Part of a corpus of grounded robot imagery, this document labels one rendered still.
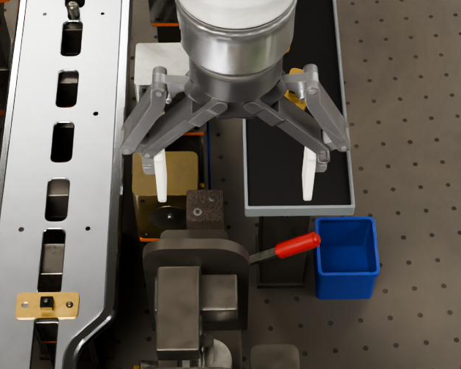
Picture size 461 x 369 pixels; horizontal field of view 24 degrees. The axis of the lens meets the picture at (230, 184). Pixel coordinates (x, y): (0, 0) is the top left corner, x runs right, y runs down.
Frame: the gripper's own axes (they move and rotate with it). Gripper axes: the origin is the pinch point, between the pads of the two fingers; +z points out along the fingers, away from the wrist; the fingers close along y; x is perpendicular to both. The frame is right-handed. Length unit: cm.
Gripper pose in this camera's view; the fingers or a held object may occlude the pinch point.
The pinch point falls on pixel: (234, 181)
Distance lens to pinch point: 99.7
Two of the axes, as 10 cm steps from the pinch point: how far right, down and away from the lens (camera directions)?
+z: 0.0, 5.5, 8.3
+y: -10.0, 0.1, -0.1
